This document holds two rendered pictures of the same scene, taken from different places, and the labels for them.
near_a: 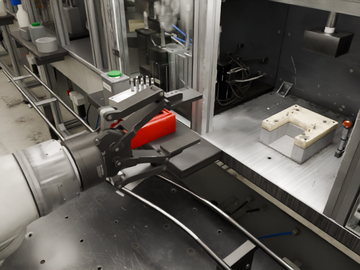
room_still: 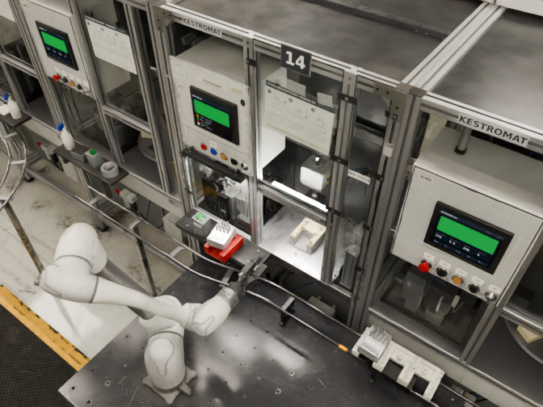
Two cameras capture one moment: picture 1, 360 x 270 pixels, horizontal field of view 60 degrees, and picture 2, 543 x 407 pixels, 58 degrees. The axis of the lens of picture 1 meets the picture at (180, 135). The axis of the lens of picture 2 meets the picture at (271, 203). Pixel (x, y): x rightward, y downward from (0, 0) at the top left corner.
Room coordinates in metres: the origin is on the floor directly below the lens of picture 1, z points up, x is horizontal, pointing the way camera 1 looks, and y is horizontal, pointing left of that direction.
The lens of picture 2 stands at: (-0.84, 0.30, 2.83)
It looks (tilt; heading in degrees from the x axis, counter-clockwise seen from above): 45 degrees down; 345
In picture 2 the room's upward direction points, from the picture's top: straight up
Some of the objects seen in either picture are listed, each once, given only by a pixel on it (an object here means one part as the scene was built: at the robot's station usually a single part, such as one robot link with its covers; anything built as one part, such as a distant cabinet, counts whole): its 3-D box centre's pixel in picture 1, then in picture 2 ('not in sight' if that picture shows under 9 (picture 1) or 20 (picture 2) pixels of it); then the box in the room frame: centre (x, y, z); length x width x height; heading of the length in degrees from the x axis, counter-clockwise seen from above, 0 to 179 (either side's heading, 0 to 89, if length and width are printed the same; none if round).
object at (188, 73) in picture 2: not in sight; (229, 106); (0.98, 0.00, 1.60); 0.42 x 0.29 x 0.46; 39
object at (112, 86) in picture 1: (119, 91); (203, 224); (0.90, 0.19, 0.97); 0.08 x 0.08 x 0.12; 39
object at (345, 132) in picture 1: (344, 138); not in sight; (0.64, -0.41, 0.96); 0.03 x 0.03 x 0.12; 39
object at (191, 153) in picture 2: not in sight; (212, 162); (0.90, 0.11, 1.37); 0.36 x 0.04 x 0.04; 39
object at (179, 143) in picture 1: (180, 143); (260, 270); (0.45, 0.00, 1.08); 0.07 x 0.03 x 0.01; 129
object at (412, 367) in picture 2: not in sight; (395, 365); (-0.02, -0.48, 0.84); 0.36 x 0.14 x 0.10; 39
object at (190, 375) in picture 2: not in sight; (172, 378); (0.24, 0.47, 0.71); 0.22 x 0.18 x 0.06; 39
